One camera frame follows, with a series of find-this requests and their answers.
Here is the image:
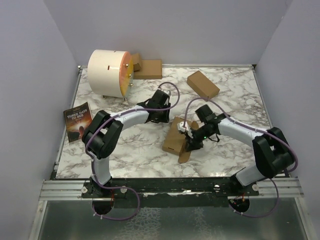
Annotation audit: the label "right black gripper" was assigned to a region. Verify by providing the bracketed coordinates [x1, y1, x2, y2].
[185, 124, 215, 152]

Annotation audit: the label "small cardboard box at back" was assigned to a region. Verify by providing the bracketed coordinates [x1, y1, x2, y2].
[131, 53, 143, 72]

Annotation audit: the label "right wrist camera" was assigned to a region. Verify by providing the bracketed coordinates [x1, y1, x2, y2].
[177, 121, 193, 138]

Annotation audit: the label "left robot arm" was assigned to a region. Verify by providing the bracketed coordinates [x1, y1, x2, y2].
[81, 89, 171, 198]

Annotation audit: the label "dark book three days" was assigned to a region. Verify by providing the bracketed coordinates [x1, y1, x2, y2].
[63, 102, 92, 143]

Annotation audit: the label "folded brown cardboard box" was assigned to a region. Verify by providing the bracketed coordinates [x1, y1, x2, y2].
[186, 70, 220, 100]

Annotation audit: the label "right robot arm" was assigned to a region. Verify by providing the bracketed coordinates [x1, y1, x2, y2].
[177, 105, 297, 196]

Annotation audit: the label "large flat cardboard box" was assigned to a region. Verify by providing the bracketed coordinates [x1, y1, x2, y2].
[133, 59, 162, 80]

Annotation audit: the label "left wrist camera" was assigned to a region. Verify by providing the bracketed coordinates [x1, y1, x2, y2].
[160, 89, 171, 99]

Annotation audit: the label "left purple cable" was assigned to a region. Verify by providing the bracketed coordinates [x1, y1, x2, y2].
[84, 82, 181, 221]

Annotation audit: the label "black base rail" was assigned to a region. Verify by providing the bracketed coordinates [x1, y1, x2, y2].
[81, 177, 262, 208]

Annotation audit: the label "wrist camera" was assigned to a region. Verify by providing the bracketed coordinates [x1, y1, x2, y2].
[160, 89, 171, 99]
[177, 121, 193, 138]

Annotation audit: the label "round white drawer cabinet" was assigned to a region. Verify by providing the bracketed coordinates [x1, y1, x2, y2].
[87, 49, 134, 98]

